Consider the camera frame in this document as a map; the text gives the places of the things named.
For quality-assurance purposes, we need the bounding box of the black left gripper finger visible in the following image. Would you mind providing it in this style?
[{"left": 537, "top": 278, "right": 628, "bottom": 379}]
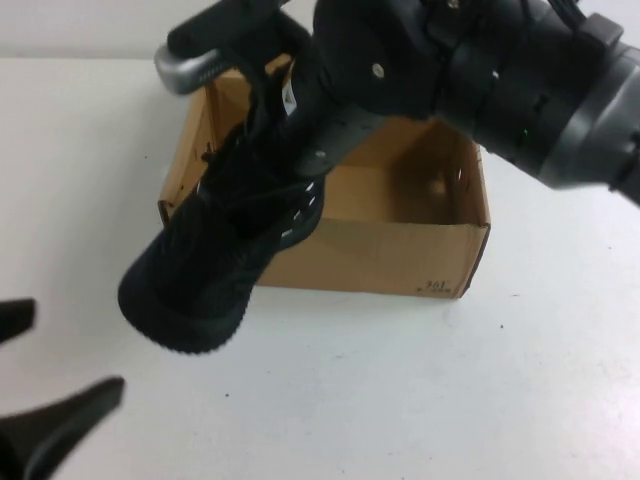
[
  {"left": 0, "top": 298, "right": 38, "bottom": 345},
  {"left": 0, "top": 375, "right": 126, "bottom": 480}
]

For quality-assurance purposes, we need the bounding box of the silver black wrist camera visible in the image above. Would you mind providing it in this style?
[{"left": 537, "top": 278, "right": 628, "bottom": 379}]
[{"left": 153, "top": 0, "right": 307, "bottom": 97}]

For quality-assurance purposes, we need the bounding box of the black knit sneaker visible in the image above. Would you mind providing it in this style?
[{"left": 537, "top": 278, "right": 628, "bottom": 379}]
[{"left": 119, "top": 49, "right": 326, "bottom": 357}]

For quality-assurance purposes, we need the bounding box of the brown cardboard shoe box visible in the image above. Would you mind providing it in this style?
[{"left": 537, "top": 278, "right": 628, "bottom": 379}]
[{"left": 157, "top": 49, "right": 492, "bottom": 300}]

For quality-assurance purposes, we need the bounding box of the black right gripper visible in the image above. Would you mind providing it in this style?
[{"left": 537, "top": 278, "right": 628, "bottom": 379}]
[{"left": 291, "top": 0, "right": 454, "bottom": 176}]

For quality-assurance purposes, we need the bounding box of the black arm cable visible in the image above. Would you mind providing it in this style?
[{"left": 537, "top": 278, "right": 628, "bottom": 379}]
[{"left": 547, "top": 0, "right": 589, "bottom": 19}]

